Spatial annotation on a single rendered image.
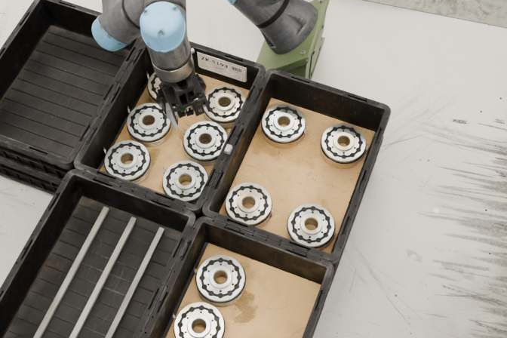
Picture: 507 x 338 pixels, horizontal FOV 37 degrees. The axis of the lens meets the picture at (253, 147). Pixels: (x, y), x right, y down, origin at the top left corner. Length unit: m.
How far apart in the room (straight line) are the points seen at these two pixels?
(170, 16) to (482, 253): 0.96
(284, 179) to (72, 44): 0.65
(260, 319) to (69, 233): 0.46
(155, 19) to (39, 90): 0.66
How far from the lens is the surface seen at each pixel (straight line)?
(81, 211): 1.75
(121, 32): 1.48
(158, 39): 1.32
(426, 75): 2.09
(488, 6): 3.24
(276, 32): 1.90
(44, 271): 1.71
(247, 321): 1.61
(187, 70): 1.41
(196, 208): 1.60
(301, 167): 1.75
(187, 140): 1.75
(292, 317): 1.62
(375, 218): 1.86
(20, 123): 1.89
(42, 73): 1.96
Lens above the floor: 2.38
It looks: 61 degrees down
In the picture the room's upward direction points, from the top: straight up
